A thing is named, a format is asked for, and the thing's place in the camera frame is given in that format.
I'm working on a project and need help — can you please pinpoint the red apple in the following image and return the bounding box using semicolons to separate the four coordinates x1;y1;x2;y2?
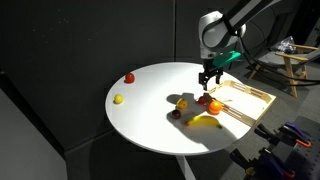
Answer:
124;72;136;85

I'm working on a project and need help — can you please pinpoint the grey perforated board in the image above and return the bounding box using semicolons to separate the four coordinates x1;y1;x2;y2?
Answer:
282;115;320;180

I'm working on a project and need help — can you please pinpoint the dark red plum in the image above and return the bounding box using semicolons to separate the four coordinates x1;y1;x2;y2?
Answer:
170;109;182;120

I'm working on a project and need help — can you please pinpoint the wooden armchair with grey seat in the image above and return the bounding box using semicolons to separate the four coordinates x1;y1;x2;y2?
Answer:
248;43;320;98

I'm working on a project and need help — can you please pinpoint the wooden tray with slotted sides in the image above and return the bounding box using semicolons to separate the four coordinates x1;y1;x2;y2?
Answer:
206;79;277;128

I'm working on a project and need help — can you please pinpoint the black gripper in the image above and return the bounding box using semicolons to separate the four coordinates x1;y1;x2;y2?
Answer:
198;56;225;92

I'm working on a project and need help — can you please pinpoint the orange fruit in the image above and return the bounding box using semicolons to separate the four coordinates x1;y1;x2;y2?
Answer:
207;99;223;116

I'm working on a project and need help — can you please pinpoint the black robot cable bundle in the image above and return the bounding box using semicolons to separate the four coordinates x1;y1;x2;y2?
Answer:
237;28;320;88

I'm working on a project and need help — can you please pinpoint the white table pedestal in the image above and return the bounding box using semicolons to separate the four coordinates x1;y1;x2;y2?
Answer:
175;155;198;180

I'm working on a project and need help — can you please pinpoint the yellow lemon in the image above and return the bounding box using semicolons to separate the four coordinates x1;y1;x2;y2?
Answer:
113;93;124;105

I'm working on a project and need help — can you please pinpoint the yellow-orange peach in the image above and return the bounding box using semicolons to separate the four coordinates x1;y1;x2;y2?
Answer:
176;97;188;111

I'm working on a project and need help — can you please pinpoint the clear plastic bag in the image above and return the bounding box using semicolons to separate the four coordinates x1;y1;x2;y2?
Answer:
270;35;298;55

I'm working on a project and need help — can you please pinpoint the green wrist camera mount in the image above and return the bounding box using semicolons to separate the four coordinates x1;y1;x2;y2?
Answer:
212;50;242;68

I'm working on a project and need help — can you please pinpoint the black purple spring clamp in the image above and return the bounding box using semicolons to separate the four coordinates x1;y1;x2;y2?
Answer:
254;121;313;149
229;147;297;180

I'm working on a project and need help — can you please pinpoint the yellow banana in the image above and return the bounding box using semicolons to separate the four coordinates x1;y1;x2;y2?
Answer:
184;115;223;130

